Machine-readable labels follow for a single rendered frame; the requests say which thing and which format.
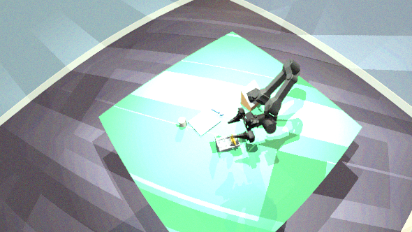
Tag white dish rack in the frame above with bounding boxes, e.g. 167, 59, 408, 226
214, 135, 240, 152

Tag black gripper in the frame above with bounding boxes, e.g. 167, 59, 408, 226
228, 107, 261, 143

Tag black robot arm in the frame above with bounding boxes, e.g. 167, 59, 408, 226
245, 58, 300, 134

